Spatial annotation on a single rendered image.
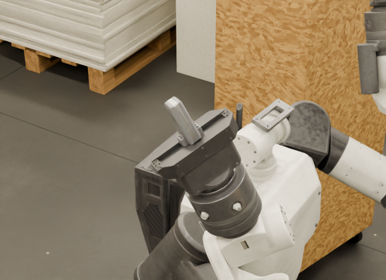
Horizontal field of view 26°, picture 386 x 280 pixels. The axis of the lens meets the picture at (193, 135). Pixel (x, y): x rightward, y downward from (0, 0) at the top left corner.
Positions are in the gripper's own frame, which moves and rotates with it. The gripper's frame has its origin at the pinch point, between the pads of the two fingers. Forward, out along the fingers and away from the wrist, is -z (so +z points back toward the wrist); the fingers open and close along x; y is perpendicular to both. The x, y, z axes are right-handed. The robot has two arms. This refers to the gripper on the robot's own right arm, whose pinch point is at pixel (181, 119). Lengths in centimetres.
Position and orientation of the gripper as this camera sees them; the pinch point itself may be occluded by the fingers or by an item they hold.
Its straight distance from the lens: 107.0
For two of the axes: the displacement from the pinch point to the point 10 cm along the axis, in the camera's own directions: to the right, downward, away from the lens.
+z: 4.0, 7.3, 5.5
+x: 8.0, -5.7, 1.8
